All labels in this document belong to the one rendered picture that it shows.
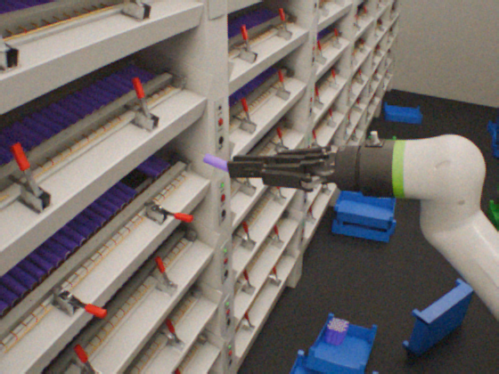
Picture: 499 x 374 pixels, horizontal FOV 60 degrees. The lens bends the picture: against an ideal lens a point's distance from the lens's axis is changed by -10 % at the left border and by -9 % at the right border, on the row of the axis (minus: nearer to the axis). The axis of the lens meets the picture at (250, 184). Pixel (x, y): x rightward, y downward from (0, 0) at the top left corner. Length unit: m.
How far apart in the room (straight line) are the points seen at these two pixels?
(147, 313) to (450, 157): 0.65
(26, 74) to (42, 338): 0.38
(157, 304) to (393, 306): 1.31
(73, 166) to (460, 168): 0.56
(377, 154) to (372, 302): 1.43
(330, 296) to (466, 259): 1.37
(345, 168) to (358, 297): 1.41
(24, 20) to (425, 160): 0.59
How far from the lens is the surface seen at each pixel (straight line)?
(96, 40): 0.67
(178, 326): 1.21
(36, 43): 0.64
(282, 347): 1.89
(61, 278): 0.77
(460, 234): 0.79
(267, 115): 1.35
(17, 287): 0.77
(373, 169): 0.73
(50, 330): 0.75
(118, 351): 0.94
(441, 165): 0.72
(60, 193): 0.67
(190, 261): 1.11
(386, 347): 1.95
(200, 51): 0.94
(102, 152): 0.75
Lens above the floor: 1.46
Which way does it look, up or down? 31 degrees down
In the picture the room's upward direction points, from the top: straight up
